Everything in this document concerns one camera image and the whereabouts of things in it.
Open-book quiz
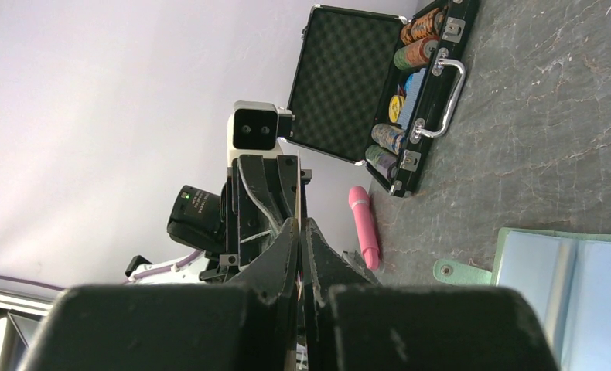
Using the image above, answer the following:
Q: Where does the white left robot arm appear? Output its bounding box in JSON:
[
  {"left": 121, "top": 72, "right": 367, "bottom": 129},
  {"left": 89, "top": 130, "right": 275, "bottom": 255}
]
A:
[{"left": 125, "top": 155, "right": 312, "bottom": 284}]

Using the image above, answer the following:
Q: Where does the black poker chip case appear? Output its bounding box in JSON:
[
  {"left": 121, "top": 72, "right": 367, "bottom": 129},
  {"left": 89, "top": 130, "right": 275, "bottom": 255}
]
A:
[{"left": 285, "top": 1, "right": 480, "bottom": 197}]

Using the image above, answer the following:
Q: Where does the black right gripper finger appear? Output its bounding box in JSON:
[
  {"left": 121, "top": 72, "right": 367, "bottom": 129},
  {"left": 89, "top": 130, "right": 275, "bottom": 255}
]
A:
[{"left": 301, "top": 218, "right": 558, "bottom": 370}]

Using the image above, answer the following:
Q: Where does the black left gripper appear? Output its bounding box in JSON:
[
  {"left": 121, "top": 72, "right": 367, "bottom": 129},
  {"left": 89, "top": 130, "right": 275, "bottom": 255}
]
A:
[{"left": 21, "top": 155, "right": 300, "bottom": 370}]

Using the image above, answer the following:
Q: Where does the brown chip stack top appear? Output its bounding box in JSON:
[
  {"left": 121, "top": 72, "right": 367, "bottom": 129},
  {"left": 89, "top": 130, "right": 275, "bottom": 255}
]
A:
[{"left": 400, "top": 7, "right": 447, "bottom": 45}]

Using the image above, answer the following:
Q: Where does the yellow poker chip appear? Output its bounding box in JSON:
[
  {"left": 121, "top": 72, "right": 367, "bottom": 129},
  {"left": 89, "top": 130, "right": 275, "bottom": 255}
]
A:
[{"left": 387, "top": 94, "right": 405, "bottom": 124}]

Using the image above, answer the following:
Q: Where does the green card holder wallet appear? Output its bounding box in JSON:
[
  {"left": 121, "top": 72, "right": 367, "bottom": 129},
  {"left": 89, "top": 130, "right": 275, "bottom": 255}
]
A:
[{"left": 433, "top": 227, "right": 611, "bottom": 370}]

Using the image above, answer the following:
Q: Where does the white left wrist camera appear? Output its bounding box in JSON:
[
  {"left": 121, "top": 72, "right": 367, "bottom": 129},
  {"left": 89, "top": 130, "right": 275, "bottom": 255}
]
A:
[{"left": 227, "top": 100, "right": 295, "bottom": 167}]

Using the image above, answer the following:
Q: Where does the pink handled tool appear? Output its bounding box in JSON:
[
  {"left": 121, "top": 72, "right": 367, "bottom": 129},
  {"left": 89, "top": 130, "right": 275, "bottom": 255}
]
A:
[{"left": 348, "top": 185, "right": 381, "bottom": 271}]

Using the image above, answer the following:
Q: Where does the blue playing card deck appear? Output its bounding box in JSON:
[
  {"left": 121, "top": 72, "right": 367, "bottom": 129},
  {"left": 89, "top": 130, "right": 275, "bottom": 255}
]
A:
[{"left": 398, "top": 68, "right": 427, "bottom": 131}]

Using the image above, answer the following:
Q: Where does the green brown chip stack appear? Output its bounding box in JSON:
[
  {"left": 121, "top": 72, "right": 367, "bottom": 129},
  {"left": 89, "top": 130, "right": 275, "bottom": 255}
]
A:
[{"left": 365, "top": 145, "right": 398, "bottom": 182}]

